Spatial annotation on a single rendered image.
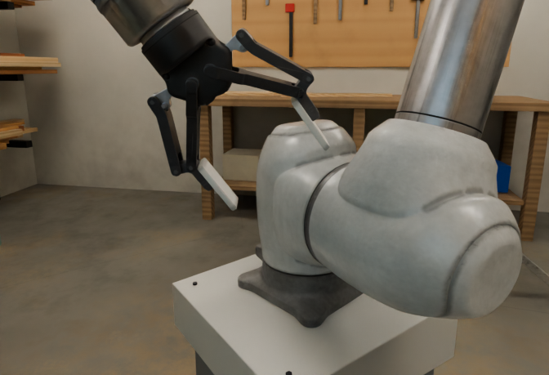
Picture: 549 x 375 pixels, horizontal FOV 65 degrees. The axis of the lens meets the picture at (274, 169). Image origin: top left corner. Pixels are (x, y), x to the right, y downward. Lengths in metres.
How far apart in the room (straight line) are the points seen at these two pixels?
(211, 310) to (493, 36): 0.53
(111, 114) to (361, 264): 3.58
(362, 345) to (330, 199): 0.20
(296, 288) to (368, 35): 2.82
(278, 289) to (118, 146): 3.38
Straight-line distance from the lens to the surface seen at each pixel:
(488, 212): 0.46
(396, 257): 0.45
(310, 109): 0.50
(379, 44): 3.35
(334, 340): 0.63
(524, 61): 3.55
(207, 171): 0.52
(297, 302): 0.67
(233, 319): 0.68
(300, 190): 0.57
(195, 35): 0.47
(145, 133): 3.83
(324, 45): 3.35
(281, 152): 0.60
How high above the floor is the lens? 1.05
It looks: 13 degrees down
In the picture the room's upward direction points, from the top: straight up
